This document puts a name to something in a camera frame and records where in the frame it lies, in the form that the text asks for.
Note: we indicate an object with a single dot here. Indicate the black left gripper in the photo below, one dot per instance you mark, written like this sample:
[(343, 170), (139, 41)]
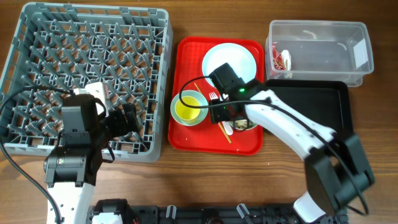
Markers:
[(121, 127)]

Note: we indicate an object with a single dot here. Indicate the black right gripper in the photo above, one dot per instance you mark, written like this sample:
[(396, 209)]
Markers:
[(217, 116)]

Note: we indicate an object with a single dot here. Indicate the green bowl with food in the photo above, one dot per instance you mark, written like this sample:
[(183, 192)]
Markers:
[(251, 126)]

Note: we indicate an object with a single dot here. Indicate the red snack wrapper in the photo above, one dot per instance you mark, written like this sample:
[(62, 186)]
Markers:
[(278, 63)]

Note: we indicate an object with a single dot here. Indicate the yellow plastic cup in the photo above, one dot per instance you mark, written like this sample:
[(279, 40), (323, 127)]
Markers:
[(187, 114)]

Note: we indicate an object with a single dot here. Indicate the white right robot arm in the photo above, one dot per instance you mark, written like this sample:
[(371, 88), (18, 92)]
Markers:
[(336, 167)]

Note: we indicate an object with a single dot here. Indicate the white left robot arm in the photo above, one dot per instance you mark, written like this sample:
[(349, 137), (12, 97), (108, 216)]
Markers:
[(71, 167)]

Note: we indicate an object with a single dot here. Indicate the grey dishwasher rack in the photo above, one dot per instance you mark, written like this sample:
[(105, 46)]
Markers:
[(59, 47)]

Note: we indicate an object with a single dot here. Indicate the rice and food scraps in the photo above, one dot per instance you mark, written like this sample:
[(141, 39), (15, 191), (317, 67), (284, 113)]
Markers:
[(241, 124)]

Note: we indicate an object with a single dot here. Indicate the wooden chopstick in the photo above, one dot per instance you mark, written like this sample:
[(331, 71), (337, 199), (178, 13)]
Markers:
[(220, 124)]

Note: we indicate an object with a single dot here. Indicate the white plastic fork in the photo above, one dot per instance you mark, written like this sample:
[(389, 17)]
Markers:
[(228, 129)]

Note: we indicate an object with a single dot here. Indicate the green bowl under cup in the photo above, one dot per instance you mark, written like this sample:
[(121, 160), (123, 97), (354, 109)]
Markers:
[(199, 97)]

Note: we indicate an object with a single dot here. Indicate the red plastic tray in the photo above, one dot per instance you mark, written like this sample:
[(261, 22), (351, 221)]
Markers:
[(205, 136)]

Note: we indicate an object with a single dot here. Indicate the light blue plate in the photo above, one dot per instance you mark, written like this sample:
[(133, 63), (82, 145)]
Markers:
[(238, 57)]

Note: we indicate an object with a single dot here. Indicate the black tray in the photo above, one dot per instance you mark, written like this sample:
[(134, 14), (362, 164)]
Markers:
[(324, 102)]

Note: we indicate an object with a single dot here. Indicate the clear plastic bin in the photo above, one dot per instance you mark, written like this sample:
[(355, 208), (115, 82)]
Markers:
[(321, 50)]

